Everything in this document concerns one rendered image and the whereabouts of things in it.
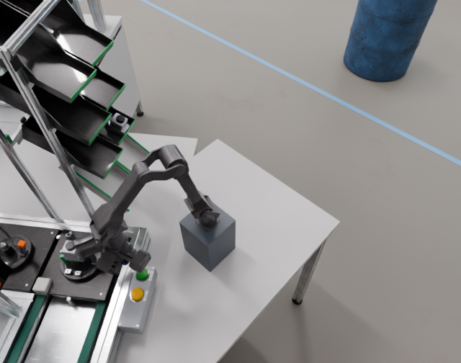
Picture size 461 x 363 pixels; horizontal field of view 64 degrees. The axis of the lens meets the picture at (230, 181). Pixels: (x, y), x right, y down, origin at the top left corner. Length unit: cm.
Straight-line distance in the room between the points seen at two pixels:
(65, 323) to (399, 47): 325
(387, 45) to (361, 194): 143
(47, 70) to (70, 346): 83
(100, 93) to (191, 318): 82
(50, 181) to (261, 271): 101
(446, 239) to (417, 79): 176
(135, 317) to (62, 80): 74
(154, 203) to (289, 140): 170
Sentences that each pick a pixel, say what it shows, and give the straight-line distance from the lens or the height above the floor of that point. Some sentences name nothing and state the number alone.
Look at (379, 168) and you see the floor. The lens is 303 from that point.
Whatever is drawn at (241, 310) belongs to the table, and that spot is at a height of 86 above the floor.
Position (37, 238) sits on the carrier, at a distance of 151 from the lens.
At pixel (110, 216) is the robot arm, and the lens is 101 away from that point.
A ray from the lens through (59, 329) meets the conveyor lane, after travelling 139.
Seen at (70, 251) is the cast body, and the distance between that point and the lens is 129.
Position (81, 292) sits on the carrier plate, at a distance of 135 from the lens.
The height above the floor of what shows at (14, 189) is 86.
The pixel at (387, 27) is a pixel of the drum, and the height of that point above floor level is 53.
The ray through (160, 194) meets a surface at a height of 86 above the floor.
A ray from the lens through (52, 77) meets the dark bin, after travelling 112.
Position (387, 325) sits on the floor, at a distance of 240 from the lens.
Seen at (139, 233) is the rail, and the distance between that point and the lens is 141.
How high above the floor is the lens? 214
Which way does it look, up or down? 52 degrees down
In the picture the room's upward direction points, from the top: straight up
